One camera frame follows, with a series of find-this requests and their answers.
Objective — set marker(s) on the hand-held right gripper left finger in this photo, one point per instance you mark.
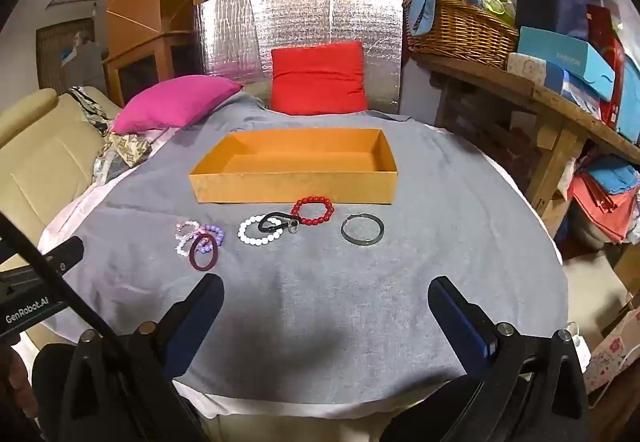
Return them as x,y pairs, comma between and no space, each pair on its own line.
200,304

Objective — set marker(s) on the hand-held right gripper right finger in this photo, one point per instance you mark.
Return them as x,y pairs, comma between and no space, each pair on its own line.
454,311

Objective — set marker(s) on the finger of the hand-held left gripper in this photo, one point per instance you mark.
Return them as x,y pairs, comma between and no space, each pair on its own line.
65,254

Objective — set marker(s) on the grey bangle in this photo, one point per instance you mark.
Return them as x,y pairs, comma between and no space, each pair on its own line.
362,243

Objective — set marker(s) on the orange cardboard box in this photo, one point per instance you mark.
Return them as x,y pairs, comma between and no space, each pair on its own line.
300,184

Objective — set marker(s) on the beige sofa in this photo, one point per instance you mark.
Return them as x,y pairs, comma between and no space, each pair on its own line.
40,162

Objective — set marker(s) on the patterned brown cloth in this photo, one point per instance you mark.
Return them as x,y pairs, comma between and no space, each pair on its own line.
130,147

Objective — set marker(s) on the grey tablecloth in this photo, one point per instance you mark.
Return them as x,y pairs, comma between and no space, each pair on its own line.
325,322

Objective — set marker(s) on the zebra print cloth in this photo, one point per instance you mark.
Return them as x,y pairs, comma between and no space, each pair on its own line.
87,104

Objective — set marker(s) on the floral gift bag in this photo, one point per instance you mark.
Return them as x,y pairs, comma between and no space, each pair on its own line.
612,352

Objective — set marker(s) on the pink pillow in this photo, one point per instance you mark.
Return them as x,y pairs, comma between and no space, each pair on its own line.
175,104

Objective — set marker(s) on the stack of folded cloths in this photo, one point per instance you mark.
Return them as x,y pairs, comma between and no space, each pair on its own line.
600,194

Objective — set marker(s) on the wooden shelf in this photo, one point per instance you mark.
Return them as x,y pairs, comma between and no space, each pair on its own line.
500,82

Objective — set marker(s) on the white floral box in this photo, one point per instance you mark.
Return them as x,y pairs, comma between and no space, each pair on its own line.
527,67

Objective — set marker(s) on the red pillow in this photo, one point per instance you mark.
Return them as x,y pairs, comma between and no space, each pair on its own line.
317,77

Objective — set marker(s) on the wicker basket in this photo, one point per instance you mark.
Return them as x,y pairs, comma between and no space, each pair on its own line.
460,34

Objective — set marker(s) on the light blue box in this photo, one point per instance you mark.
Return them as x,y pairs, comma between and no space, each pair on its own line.
631,97

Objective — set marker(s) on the red box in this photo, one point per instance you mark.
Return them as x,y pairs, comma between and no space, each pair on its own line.
607,52

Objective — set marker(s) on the silver insulation sheet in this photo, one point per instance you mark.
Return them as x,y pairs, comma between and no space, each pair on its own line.
300,17

